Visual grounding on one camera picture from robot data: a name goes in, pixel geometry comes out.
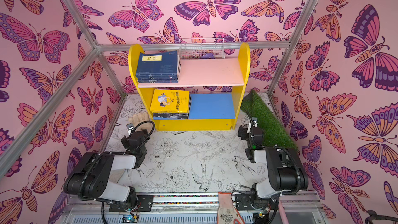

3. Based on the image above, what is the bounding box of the dark blue thread-bound book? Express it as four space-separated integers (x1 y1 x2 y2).
137 77 178 83

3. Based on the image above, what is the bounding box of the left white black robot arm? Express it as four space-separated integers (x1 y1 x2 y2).
63 120 155 209

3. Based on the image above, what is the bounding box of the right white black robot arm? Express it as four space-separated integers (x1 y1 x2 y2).
237 117 309 209

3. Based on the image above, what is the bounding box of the green artificial grass mat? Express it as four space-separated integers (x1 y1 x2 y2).
241 90 298 151

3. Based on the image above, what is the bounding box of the beige work glove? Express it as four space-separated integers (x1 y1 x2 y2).
128 112 150 127

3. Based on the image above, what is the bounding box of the yellow pink blue bookshelf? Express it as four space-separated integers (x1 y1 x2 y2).
128 43 250 131

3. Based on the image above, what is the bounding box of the green circuit board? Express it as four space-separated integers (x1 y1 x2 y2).
121 215 139 224

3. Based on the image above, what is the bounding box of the patterned red white glove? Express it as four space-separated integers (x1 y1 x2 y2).
217 192 245 224

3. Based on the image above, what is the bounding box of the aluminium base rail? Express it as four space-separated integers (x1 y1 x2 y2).
60 191 329 224

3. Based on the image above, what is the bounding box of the white wire basket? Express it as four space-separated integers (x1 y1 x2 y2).
178 37 226 60

